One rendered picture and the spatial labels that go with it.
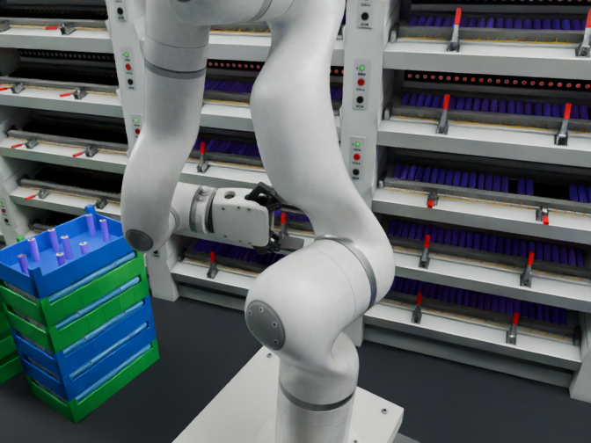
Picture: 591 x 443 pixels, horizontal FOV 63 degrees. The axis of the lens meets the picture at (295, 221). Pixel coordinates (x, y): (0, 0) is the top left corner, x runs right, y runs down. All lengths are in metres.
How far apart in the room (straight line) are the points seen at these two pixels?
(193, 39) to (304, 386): 0.50
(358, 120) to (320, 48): 0.70
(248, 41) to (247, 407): 0.91
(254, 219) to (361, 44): 0.59
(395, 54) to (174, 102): 0.64
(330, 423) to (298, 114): 0.45
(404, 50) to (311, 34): 0.66
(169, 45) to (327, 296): 0.40
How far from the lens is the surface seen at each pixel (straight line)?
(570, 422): 1.58
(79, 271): 1.30
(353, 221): 0.63
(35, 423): 1.56
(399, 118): 1.33
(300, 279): 0.57
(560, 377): 1.65
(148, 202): 0.78
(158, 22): 0.72
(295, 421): 0.77
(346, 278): 0.60
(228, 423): 0.96
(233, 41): 1.39
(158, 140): 0.78
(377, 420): 0.99
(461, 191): 1.35
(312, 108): 0.57
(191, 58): 0.73
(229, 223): 0.85
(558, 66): 1.24
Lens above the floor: 1.05
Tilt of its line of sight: 26 degrees down
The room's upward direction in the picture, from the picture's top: straight up
